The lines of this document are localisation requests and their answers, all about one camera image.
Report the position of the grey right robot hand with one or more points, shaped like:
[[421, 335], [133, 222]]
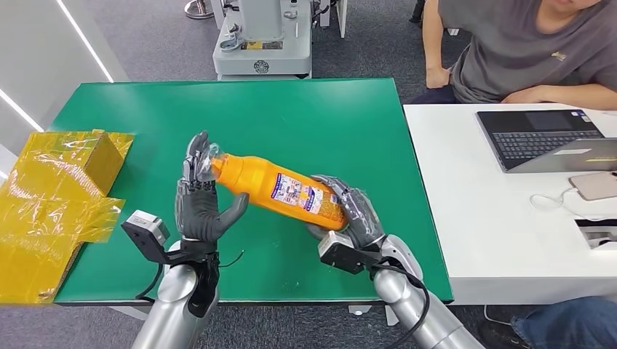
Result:
[[359, 214]]

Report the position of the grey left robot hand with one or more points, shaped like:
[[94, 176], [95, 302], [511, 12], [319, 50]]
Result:
[[197, 212]]

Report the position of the orange plastic bottle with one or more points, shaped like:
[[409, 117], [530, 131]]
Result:
[[255, 180]]

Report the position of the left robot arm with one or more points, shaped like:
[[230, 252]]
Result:
[[173, 303]]

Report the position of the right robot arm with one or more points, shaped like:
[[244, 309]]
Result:
[[414, 308]]

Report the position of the green table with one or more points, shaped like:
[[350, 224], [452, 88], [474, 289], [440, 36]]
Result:
[[289, 120]]

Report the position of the white desk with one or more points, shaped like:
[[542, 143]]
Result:
[[491, 231]]

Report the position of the yellow taped cardboard box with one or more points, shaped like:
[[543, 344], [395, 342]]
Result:
[[48, 212]]

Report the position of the white machine stand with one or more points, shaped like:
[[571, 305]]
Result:
[[262, 43]]

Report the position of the dark grey laptop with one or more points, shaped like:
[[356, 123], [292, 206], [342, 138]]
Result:
[[535, 137]]

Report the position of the white furniture panel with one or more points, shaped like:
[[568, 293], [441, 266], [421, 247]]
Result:
[[341, 17]]

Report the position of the chrome round stand base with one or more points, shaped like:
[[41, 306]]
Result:
[[197, 9]]

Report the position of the black floor object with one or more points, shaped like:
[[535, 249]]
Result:
[[417, 12]]

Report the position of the person in blue jeans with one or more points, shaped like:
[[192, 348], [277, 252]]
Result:
[[569, 322]]

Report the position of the beige smartphone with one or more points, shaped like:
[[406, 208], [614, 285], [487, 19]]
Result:
[[595, 185]]

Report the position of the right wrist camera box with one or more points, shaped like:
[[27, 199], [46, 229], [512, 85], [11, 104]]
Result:
[[342, 253]]

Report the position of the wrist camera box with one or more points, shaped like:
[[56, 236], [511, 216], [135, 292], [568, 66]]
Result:
[[144, 229], [342, 253]]

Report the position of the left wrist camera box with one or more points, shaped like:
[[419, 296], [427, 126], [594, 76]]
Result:
[[144, 229]]

